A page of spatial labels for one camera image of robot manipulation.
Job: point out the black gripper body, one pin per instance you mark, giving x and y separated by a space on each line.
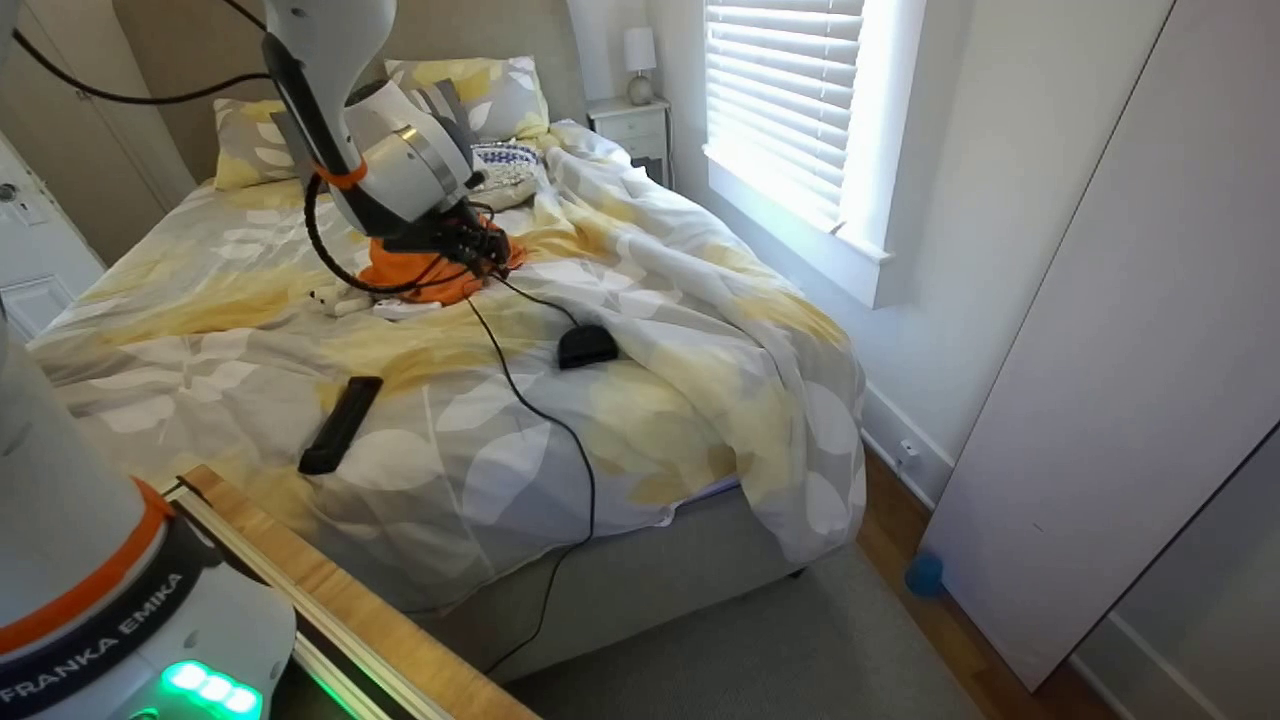
445 239

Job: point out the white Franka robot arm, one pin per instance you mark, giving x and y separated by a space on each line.
401 154

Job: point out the grey bed base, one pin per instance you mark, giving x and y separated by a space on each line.
664 574

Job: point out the orange cloth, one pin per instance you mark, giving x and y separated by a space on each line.
401 277

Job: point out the blue white knit pillow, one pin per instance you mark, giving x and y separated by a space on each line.
512 172

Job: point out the white stuffed toy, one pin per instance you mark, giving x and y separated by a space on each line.
327 300

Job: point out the white nightstand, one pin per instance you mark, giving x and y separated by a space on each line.
639 135

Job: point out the yellow grey floral duvet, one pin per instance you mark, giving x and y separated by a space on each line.
664 384

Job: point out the black remote control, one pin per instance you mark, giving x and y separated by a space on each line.
343 423

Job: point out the small white table lamp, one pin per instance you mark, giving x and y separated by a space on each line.
640 56

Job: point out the white window blinds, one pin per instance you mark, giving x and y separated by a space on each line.
782 106

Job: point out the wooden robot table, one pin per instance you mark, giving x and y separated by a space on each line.
386 627

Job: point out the small blue ball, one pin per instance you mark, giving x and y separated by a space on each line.
924 574

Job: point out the white leaning board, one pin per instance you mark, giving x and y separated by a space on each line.
1134 332

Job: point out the white window frame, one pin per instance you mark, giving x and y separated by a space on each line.
885 144

